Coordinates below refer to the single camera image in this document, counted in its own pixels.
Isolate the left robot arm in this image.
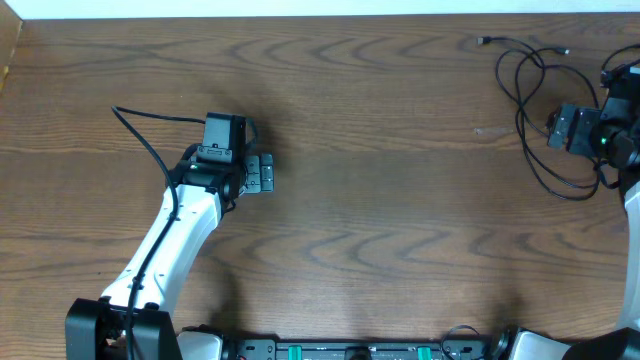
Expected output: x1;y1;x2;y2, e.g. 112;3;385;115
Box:
65;113;274;359

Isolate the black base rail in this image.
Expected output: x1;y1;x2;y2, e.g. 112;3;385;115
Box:
179;323;511;360

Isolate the black usb cable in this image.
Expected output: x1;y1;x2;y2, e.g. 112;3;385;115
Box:
599;43;640;76
475;35;602;203

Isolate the left camera black cable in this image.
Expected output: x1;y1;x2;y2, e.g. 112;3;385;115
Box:
109;104;207;360

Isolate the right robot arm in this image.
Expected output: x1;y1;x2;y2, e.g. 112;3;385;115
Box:
487;65;639;360

